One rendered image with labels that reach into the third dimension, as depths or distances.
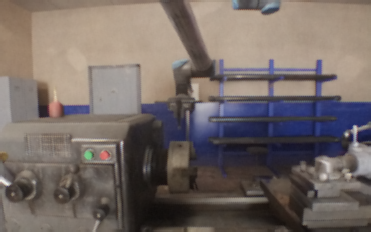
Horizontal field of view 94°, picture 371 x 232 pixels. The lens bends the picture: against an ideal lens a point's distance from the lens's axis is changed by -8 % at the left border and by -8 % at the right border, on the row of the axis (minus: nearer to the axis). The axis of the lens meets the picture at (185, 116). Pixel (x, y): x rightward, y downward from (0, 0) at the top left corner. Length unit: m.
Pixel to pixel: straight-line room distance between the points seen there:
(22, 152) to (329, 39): 5.00
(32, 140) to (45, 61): 4.31
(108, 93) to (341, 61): 4.92
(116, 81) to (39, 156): 3.42
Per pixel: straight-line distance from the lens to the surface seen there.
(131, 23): 4.38
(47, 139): 0.83
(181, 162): 0.83
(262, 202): 1.22
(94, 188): 0.77
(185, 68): 0.99
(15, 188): 0.87
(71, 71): 4.71
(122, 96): 4.11
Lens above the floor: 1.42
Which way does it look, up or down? 5 degrees down
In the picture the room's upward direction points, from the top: 1 degrees counter-clockwise
